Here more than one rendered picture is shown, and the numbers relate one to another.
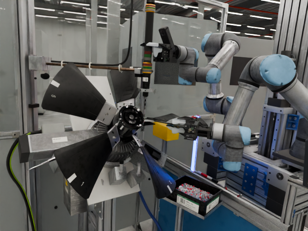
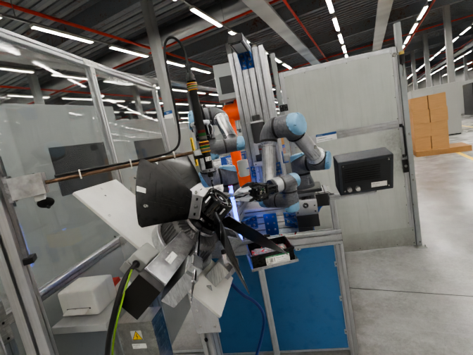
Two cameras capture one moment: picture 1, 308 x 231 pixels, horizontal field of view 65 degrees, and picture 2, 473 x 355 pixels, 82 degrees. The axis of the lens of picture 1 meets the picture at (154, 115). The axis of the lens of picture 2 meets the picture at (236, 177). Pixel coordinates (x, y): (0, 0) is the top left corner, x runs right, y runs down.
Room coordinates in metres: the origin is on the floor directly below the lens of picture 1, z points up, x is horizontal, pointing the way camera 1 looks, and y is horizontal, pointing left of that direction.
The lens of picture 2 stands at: (0.21, 0.78, 1.44)
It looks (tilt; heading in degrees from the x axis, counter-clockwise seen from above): 8 degrees down; 315
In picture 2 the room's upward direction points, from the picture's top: 11 degrees counter-clockwise
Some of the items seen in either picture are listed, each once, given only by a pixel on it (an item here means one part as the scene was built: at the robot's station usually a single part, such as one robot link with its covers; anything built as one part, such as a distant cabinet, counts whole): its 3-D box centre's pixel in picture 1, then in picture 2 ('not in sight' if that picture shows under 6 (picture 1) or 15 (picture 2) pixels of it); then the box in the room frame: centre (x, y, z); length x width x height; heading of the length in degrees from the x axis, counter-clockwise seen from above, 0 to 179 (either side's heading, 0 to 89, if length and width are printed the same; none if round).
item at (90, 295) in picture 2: not in sight; (86, 296); (1.47, 0.53, 0.92); 0.17 x 0.16 x 0.11; 35
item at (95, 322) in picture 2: not in sight; (108, 300); (1.48, 0.45, 0.85); 0.36 x 0.24 x 0.03; 125
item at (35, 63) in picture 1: (39, 63); (27, 186); (1.32, 0.63, 1.42); 0.10 x 0.07 x 0.09; 70
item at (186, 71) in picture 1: (188, 74); (213, 148); (1.29, -0.17, 1.41); 0.11 x 0.08 x 0.11; 54
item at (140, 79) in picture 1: (144, 79); (205, 160); (1.10, 0.05, 1.37); 0.09 x 0.07 x 0.10; 70
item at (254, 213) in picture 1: (206, 185); (260, 244); (1.22, -0.31, 0.82); 0.90 x 0.04 x 0.08; 35
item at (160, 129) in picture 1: (165, 131); not in sight; (1.54, -0.08, 1.02); 0.16 x 0.10 x 0.11; 35
